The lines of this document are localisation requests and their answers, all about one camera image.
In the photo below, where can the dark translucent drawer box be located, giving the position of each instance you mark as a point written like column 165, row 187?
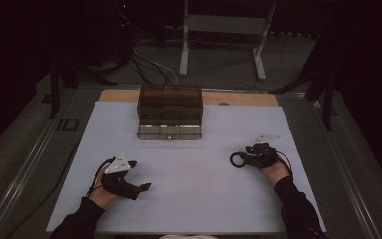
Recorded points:
column 170, row 109

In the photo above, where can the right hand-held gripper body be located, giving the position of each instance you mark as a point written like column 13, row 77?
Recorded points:
column 262, row 156

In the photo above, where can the black tripod stand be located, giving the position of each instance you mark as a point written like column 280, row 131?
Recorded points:
column 54, row 86
column 326, row 96

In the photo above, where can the person's left hand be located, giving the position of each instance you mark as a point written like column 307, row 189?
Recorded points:
column 101, row 197

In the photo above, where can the white metal stand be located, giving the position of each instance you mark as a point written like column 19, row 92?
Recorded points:
column 225, row 25

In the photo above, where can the white table mat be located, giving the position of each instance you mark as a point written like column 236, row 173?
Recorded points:
column 192, row 186

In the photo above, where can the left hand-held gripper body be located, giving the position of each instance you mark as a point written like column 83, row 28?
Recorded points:
column 119, row 184

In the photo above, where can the person's right hand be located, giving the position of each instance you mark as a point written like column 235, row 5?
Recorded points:
column 275, row 172

